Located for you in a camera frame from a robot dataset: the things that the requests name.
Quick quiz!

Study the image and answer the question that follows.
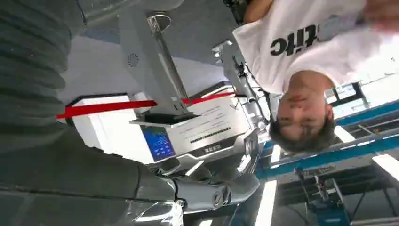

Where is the silver stanchion post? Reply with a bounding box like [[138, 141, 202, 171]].
[[146, 12, 191, 107]]

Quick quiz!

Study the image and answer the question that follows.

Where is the blue hoist unit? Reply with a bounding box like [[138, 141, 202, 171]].
[[294, 168, 352, 226]]

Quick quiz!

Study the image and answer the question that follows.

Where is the white cabinet with black edge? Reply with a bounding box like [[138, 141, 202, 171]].
[[64, 93, 157, 165]]

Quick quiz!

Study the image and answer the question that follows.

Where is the blue overhead crane beam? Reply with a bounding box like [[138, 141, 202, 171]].
[[256, 100, 399, 180]]

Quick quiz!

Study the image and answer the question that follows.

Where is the grey kiosk with blue screen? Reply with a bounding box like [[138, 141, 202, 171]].
[[118, 8, 260, 167]]

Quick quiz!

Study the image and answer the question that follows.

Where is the robot right arm ribbed sleeve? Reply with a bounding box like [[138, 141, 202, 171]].
[[0, 0, 85, 154]]

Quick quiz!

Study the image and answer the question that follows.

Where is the long ceiling light panel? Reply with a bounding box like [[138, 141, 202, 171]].
[[255, 179, 278, 226]]

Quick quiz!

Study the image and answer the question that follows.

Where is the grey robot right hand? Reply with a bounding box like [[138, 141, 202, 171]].
[[0, 124, 260, 226]]

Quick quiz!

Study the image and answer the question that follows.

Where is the red barrier belt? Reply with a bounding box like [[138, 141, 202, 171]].
[[56, 91, 247, 120]]

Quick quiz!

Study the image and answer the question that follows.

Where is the person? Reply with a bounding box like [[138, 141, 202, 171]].
[[232, 0, 399, 154]]

